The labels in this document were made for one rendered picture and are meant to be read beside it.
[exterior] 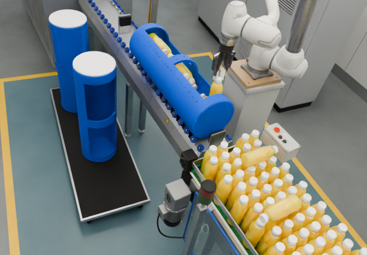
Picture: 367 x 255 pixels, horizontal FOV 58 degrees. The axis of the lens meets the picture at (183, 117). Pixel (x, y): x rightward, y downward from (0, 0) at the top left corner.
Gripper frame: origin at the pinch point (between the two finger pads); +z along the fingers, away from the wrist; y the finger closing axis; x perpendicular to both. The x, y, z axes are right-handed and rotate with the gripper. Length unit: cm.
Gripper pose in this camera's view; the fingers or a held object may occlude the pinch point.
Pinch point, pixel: (219, 75)
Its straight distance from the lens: 183.7
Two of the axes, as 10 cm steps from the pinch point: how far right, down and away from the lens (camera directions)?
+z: -1.3, 7.1, 6.9
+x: 4.9, 6.5, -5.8
